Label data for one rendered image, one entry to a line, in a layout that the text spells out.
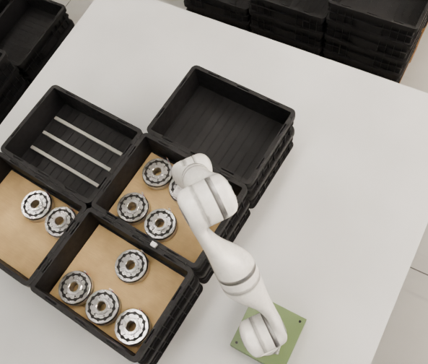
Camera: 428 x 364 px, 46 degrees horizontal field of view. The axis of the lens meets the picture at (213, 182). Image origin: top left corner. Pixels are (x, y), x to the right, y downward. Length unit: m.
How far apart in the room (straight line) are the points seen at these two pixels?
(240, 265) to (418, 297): 1.48
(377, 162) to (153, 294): 0.88
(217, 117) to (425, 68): 1.49
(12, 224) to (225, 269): 0.94
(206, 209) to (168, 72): 1.17
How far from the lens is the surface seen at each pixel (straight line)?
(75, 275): 1.64
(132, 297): 1.60
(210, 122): 1.77
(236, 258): 1.07
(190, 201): 0.97
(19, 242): 1.79
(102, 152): 1.80
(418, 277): 2.48
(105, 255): 1.66
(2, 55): 2.56
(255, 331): 1.25
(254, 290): 1.13
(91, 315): 1.60
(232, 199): 0.97
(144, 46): 2.18
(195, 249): 1.59
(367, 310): 1.68
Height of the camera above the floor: 2.34
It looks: 65 degrees down
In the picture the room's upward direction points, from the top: 17 degrees counter-clockwise
